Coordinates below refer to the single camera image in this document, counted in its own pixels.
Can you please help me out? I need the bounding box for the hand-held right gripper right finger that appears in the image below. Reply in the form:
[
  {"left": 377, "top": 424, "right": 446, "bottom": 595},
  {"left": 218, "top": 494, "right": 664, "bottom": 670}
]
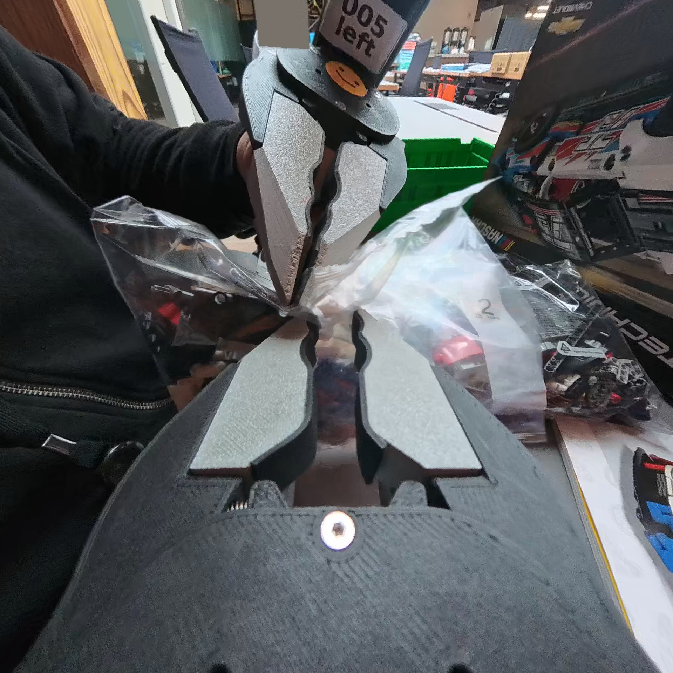
[{"left": 352, "top": 310, "right": 484, "bottom": 485}]

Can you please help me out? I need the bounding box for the white table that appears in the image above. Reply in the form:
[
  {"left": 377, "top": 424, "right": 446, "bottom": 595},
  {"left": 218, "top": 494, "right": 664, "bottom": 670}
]
[{"left": 386, "top": 96, "right": 507, "bottom": 147}]

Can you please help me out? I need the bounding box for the lego instruction booklet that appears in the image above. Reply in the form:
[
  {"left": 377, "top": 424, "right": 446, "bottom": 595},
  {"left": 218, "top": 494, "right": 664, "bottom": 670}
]
[{"left": 552, "top": 418, "right": 673, "bottom": 673}]

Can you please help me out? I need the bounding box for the green plastic bin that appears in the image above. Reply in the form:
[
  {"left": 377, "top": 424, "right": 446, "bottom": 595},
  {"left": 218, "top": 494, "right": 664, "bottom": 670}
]
[{"left": 372, "top": 138, "right": 496, "bottom": 234}]

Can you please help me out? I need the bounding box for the wooden door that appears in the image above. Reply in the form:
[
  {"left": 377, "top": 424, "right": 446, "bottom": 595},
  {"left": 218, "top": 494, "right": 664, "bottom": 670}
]
[{"left": 0, "top": 0, "right": 148, "bottom": 121}]

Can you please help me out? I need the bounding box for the dark office chair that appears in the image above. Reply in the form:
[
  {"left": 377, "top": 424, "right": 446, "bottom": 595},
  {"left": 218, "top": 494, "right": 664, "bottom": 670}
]
[
  {"left": 150, "top": 16, "right": 240, "bottom": 124},
  {"left": 399, "top": 37, "right": 434, "bottom": 98}
]

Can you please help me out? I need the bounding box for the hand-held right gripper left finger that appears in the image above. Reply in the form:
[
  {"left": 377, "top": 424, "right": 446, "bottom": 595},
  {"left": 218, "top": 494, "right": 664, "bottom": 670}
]
[{"left": 188, "top": 315, "right": 320, "bottom": 491}]

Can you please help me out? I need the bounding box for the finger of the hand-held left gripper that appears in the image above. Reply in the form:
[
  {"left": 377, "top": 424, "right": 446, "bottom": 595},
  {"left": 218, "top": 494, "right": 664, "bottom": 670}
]
[
  {"left": 246, "top": 90, "right": 329, "bottom": 311},
  {"left": 301, "top": 141, "right": 390, "bottom": 308}
]

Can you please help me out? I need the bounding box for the black lego set box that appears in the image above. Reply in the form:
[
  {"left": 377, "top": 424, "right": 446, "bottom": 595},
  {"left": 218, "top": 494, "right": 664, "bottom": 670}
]
[{"left": 470, "top": 0, "right": 673, "bottom": 369}]

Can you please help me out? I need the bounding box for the person in black jacket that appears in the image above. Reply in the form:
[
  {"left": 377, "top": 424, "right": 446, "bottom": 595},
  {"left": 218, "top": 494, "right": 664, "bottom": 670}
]
[{"left": 0, "top": 26, "right": 253, "bottom": 673}]

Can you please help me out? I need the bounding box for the clear bag of black pieces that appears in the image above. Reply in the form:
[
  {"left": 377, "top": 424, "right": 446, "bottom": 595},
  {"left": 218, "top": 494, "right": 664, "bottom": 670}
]
[{"left": 512, "top": 260, "right": 664, "bottom": 428}]

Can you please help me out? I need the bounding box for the person's left forearm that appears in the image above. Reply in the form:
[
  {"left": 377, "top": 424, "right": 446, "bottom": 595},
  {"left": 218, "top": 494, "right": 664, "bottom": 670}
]
[{"left": 68, "top": 89, "right": 258, "bottom": 237}]

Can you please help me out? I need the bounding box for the clear plastic lego bag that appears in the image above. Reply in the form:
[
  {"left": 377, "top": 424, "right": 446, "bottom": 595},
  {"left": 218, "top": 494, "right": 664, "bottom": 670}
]
[{"left": 90, "top": 178, "right": 549, "bottom": 440}]

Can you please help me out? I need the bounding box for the person's left hand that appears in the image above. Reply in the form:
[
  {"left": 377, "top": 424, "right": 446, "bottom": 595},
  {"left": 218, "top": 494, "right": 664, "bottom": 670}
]
[{"left": 236, "top": 130, "right": 257, "bottom": 182}]

